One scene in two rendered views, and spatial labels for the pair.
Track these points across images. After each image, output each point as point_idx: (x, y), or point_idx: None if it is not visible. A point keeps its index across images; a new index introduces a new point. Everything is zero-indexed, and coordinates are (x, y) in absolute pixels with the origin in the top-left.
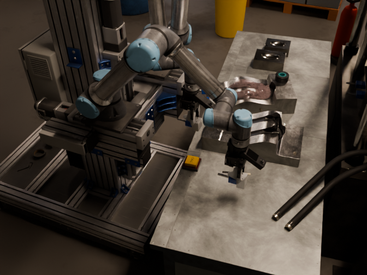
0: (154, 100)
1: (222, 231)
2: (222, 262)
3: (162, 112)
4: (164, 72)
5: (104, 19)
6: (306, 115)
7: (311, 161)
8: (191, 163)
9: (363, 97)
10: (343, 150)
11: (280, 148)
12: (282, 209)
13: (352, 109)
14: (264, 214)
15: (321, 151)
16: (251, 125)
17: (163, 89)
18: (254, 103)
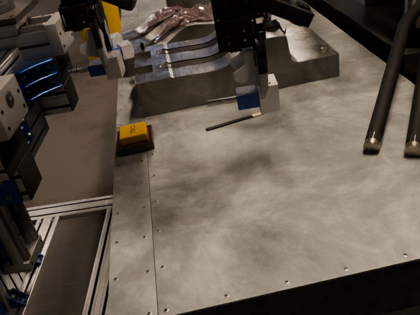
0: (10, 72)
1: (281, 219)
2: (332, 282)
3: (39, 107)
4: (11, 14)
5: None
6: (292, 26)
7: (352, 62)
8: (135, 134)
9: None
10: (386, 38)
11: (292, 54)
12: (377, 125)
13: (351, 4)
14: (344, 155)
15: (357, 48)
16: None
17: (22, 55)
18: (202, 26)
